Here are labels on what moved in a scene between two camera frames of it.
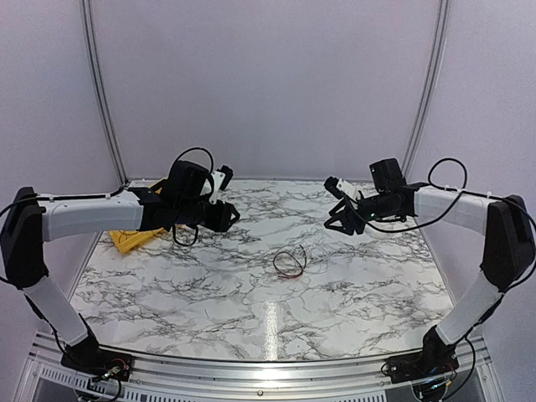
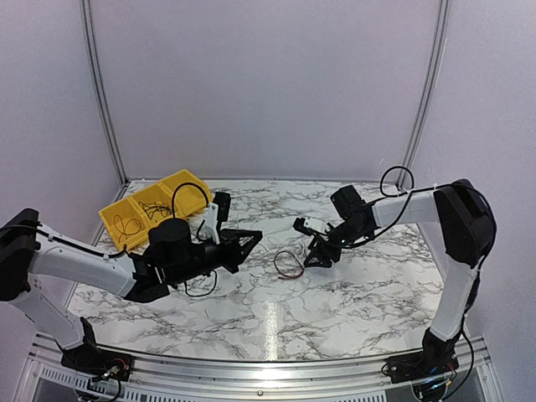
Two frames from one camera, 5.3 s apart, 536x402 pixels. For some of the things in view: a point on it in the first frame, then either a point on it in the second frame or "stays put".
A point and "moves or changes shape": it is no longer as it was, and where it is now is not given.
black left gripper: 220,221 -> 234,254
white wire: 313,251 moves or changes shape
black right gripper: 340,216 -> 318,251
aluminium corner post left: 95,69 stays put
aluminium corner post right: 430,100 stays put
